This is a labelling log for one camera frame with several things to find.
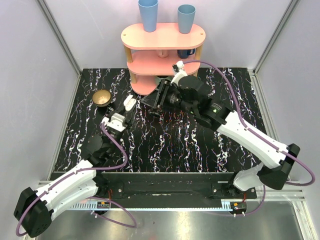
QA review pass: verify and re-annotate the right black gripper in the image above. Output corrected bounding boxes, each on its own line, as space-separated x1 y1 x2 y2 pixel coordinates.
140 77 197 115

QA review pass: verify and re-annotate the white oval case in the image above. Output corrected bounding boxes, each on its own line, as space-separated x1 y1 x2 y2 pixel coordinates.
123 95 137 112

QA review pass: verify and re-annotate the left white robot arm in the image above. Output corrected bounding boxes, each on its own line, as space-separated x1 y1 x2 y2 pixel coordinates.
13 103 135 238

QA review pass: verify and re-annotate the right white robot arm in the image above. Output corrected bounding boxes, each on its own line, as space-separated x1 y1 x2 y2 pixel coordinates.
141 76 300 199

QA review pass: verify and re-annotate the pink three-tier wooden shelf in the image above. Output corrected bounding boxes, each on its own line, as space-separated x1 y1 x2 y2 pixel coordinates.
121 23 206 96

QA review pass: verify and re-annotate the pink mug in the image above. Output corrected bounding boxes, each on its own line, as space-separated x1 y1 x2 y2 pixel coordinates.
156 49 169 58

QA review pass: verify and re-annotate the dark blue mug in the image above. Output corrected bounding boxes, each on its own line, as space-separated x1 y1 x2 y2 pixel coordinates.
177 48 196 59

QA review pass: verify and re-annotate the left light blue tumbler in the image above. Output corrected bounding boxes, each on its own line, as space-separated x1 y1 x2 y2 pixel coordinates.
138 0 158 33

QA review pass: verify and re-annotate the light blue tumbler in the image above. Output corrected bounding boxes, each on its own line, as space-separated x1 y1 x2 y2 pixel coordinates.
138 0 158 33
177 4 196 34

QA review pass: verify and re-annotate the right light blue tumbler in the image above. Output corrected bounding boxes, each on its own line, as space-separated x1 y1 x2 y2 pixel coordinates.
177 4 196 34

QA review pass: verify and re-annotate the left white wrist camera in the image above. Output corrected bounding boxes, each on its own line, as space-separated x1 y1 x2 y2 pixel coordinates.
101 113 127 132

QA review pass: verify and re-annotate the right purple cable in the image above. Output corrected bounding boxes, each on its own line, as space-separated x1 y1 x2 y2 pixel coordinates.
179 60 316 217

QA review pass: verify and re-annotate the purple cable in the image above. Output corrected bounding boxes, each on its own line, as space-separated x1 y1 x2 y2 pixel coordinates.
179 60 316 217
15 123 138 237

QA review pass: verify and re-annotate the black mounting base plate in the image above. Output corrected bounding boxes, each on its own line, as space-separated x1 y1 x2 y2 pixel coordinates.
102 172 257 200

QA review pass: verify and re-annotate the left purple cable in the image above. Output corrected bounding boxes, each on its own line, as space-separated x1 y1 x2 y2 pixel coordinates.
15 123 138 237

